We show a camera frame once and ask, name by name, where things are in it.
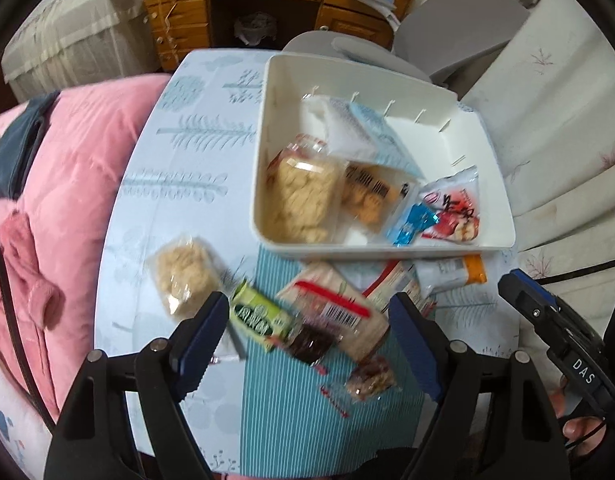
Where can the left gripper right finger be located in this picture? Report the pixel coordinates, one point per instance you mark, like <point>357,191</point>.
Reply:
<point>423,344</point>

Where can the person's right hand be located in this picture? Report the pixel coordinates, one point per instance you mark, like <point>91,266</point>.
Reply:
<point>577,428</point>

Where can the orange white snack packet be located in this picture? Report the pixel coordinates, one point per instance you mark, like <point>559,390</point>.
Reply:
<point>441,275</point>

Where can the pink quilt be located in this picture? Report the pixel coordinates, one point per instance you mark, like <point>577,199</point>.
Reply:
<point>52,236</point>

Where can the navy folded cloth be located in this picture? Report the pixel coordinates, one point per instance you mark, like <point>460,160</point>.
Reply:
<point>20,144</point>

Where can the white plastic storage box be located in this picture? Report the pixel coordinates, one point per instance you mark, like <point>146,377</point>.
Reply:
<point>424,132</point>

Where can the small cookies clear bag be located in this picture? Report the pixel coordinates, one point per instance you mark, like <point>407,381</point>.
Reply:
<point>372,194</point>

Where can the brown nut candy packet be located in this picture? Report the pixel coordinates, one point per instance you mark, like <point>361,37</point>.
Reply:
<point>370,379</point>

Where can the dark dried fruit packet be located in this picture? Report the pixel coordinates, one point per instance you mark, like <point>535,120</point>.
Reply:
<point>304,343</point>

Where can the puffed rice snack bag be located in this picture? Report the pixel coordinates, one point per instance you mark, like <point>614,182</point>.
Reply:
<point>304,186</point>

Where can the grey office chair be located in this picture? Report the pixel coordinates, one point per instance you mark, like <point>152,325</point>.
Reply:
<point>431,42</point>

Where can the red striped cracker packet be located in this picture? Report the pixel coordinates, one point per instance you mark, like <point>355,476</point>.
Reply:
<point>357,320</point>

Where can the tree patterned tablecloth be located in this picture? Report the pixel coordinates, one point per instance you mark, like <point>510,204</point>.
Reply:
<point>223,115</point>

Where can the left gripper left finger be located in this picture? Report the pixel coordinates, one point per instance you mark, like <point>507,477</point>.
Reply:
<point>193,343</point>

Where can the wooden desk with drawers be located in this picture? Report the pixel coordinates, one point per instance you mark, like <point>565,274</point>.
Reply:
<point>181,26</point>

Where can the white blue printed snack bag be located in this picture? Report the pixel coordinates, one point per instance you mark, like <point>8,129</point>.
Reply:
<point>357,133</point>

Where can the red white snack packet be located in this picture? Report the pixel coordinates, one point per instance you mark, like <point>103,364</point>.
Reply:
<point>455,201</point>

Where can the blue foil snack packet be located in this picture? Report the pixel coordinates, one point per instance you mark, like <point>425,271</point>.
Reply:
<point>412,221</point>

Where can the white floral curtain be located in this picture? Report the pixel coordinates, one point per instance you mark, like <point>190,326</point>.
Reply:
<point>547,99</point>

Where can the green pastry packet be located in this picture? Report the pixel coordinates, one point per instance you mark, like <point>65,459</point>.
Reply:
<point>258,317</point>

